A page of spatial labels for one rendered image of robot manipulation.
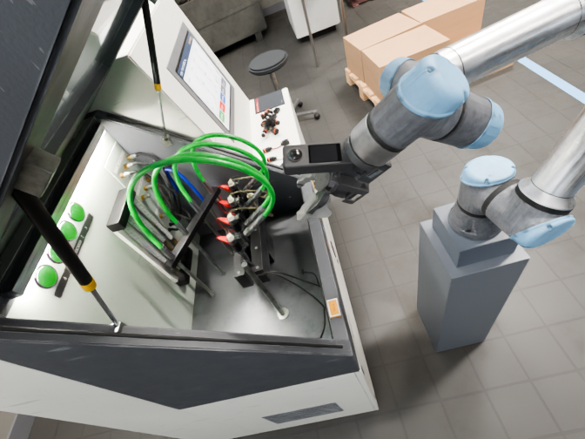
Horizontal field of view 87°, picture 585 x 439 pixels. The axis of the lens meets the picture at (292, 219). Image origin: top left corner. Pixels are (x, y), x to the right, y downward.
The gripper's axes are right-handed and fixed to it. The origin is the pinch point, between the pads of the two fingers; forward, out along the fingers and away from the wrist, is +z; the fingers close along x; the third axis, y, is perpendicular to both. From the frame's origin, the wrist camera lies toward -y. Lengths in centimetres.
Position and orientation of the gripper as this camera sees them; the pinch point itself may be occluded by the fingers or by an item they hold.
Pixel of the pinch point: (297, 199)
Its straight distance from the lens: 64.5
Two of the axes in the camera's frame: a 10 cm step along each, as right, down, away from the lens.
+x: 0.1, -9.0, 4.4
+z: -4.5, 3.9, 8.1
